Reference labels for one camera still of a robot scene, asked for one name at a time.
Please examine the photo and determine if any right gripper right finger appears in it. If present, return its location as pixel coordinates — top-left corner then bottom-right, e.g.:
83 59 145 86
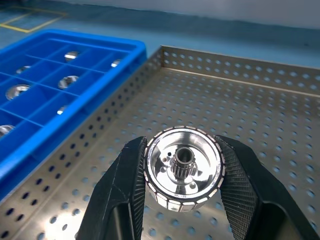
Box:
214 134 320 240

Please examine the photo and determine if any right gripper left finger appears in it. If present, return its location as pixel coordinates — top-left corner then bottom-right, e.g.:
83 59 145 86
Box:
76 136 148 240

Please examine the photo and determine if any blue compartment tray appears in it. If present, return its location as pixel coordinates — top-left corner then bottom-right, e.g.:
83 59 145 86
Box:
0 28 148 202

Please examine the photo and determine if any perforated metal tray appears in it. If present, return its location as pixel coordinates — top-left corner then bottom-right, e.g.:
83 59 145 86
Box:
0 44 320 240

